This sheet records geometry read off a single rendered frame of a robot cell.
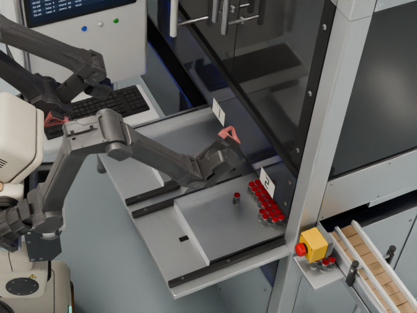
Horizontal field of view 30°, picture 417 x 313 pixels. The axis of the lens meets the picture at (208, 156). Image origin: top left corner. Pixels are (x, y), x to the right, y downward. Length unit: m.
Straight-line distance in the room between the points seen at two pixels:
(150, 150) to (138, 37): 1.11
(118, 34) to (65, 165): 1.13
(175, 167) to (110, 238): 1.58
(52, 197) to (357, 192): 0.93
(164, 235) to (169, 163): 0.54
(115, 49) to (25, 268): 0.91
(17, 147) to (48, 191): 0.18
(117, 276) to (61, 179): 1.58
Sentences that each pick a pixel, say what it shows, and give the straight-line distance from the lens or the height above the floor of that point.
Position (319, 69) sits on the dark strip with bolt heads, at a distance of 1.98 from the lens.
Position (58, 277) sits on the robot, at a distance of 3.12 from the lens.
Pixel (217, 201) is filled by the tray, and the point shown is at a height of 0.88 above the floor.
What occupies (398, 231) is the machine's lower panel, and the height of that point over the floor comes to 0.76.
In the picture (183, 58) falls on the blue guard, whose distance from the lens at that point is 2.83.
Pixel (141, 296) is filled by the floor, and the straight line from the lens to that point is 3.38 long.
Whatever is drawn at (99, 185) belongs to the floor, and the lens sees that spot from 3.75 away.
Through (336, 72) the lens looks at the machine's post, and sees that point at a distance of 1.91.
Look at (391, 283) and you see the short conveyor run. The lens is 2.43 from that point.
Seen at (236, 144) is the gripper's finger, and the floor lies 1.27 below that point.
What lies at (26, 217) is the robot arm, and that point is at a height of 1.25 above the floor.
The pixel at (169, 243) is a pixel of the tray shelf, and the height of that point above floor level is 0.88.
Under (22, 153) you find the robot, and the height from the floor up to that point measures 1.34.
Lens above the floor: 2.88
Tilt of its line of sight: 48 degrees down
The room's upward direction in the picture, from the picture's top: 5 degrees clockwise
